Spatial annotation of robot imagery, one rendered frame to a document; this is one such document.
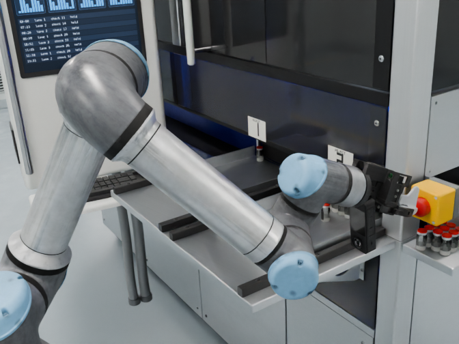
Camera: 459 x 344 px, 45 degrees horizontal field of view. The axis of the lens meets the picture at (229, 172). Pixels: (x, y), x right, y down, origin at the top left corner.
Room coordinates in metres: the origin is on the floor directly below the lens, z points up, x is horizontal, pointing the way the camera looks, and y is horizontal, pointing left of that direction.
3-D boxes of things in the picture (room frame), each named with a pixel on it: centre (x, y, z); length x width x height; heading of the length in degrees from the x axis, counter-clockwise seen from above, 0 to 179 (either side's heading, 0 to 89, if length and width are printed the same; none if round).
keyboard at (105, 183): (1.64, 0.41, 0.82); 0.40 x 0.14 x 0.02; 113
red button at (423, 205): (1.03, -0.39, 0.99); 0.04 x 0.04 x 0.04; 32
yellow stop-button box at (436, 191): (1.05, -0.43, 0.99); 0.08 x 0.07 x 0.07; 122
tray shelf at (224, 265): (1.30, -0.04, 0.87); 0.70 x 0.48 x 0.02; 32
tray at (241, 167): (1.48, -0.01, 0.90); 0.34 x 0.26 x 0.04; 122
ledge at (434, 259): (1.06, -0.47, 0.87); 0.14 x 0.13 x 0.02; 122
